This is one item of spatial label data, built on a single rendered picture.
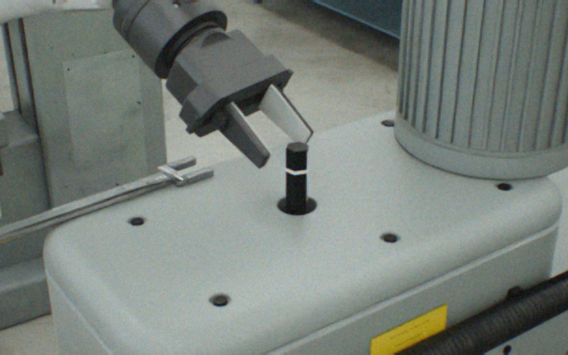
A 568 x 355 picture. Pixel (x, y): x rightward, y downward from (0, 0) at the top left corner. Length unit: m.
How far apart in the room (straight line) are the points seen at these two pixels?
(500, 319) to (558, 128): 0.19
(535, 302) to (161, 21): 0.44
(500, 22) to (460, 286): 0.24
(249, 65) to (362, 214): 0.17
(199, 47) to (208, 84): 0.05
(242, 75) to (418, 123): 0.20
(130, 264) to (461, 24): 0.36
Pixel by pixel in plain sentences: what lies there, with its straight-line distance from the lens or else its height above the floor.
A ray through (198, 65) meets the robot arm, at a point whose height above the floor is 2.02.
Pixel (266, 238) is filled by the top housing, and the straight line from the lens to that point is 0.80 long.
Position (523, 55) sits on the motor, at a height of 2.02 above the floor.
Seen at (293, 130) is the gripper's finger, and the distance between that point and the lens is 0.86.
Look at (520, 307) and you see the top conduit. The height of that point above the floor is 1.80.
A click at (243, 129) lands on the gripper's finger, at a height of 1.97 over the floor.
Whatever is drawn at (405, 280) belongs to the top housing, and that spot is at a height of 1.87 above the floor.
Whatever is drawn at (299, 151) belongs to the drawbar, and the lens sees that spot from 0.82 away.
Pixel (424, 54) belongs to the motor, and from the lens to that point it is 0.90.
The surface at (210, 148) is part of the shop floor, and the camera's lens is 5.10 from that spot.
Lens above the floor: 2.33
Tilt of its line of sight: 29 degrees down
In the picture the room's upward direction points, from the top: straight up
